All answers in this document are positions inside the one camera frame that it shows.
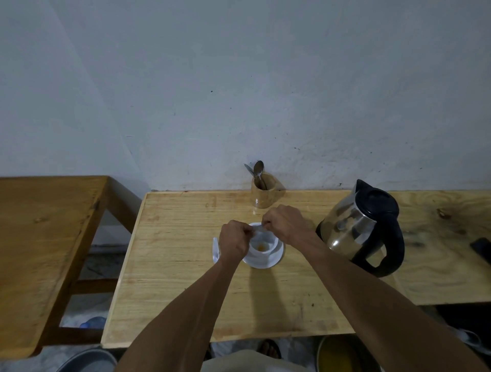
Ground person's right hand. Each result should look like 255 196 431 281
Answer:
261 204 320 250

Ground person's left hand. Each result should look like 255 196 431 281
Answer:
217 219 255 266

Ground person's right forearm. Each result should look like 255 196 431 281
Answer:
302 235 491 372

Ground person's left forearm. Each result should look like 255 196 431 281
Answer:
114 254 249 372

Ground white cup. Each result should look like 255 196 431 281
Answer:
247 223 279 258

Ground wooden utensil holder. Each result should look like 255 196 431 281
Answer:
251 172 282 209

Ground white saucer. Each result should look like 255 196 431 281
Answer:
242 222 285 269

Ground metal spoon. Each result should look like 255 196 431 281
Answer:
244 163 264 190
253 160 268 191

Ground dark sandal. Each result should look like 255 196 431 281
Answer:
256 339 282 360

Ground person's light shorts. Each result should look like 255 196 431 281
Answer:
200 349 312 372

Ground yellow bucket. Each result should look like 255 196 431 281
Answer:
316 334 382 372

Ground blue plastic object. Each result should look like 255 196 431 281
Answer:
79 316 107 330

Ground grey metal basin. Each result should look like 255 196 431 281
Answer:
56 347 118 372

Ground wooden side table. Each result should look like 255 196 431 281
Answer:
0 176 142 360

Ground black phone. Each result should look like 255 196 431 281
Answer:
470 237 491 265

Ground white cloth item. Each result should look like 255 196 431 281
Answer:
447 325 491 357

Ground steel kettle with black handle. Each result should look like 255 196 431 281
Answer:
315 179 406 278

